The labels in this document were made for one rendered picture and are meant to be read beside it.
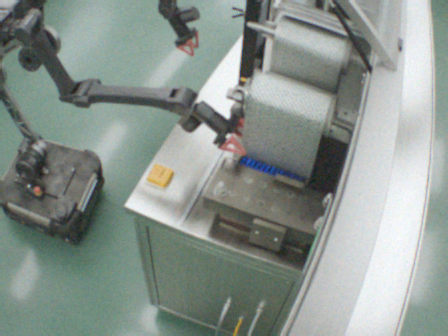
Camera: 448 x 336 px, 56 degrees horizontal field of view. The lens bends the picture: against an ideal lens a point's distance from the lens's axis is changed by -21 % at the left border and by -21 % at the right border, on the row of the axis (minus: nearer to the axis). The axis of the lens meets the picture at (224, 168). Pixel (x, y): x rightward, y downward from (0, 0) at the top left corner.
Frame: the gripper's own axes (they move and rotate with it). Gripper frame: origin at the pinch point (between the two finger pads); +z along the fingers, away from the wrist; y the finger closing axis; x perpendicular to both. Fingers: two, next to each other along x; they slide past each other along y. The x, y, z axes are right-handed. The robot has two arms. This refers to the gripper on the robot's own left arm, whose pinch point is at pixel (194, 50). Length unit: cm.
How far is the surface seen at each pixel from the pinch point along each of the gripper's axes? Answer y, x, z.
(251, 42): -13.4, -30.8, -4.6
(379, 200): -106, -84, -22
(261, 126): -48, -37, 6
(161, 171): -53, 1, 14
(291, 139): -50, -45, 12
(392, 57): -65, -88, -23
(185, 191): -57, -6, 20
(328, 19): -17, -63, -10
